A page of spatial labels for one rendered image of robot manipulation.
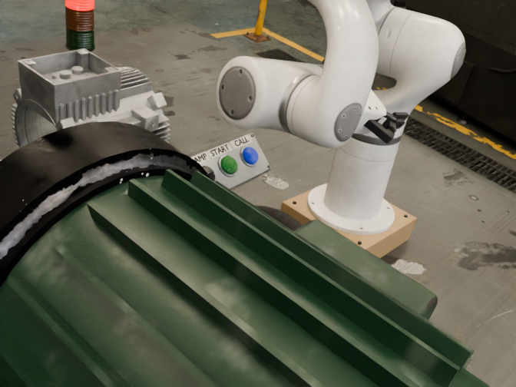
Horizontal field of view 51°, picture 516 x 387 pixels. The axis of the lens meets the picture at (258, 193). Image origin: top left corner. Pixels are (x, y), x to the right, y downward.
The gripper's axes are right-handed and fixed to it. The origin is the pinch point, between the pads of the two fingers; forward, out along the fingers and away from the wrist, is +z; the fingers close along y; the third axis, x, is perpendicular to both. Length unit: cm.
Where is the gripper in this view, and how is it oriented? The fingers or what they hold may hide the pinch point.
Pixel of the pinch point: (381, 99)
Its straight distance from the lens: 88.8
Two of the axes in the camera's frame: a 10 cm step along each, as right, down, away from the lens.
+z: 6.9, -1.0, 7.2
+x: 5.2, -6.1, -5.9
